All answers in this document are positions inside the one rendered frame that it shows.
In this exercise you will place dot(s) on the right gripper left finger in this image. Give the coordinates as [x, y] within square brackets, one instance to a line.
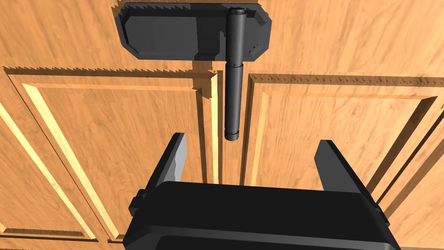
[172, 163]

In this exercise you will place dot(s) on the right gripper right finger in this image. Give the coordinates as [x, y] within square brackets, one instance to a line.
[335, 170]

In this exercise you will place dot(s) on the brown wooden panelled door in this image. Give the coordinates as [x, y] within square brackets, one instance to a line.
[104, 139]

